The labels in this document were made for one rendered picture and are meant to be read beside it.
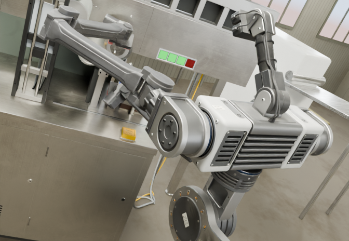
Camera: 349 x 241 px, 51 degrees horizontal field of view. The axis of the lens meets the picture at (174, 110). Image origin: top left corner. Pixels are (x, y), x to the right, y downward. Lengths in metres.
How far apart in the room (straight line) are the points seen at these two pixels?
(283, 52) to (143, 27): 2.03
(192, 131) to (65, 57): 1.57
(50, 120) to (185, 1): 1.06
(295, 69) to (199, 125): 2.99
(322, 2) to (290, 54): 2.98
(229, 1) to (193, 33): 0.28
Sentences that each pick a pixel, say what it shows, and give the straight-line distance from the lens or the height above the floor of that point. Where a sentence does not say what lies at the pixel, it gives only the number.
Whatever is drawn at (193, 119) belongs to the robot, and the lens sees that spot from 0.85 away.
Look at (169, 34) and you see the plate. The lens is 2.24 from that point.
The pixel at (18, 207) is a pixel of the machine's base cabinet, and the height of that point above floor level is 0.33.
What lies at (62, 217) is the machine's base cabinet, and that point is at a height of 0.31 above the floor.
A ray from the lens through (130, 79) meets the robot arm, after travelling 1.02.
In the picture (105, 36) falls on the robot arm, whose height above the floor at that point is 1.44.
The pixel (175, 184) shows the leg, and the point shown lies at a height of 0.13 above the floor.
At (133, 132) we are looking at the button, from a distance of 1.85.
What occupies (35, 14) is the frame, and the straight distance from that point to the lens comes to 1.80.
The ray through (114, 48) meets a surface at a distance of 1.89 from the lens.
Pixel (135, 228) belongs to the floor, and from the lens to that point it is 2.70.
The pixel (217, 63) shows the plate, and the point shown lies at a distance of 2.35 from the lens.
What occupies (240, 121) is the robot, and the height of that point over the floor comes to 1.53.
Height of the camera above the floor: 1.85
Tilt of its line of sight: 24 degrees down
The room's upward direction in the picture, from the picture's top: 23 degrees clockwise
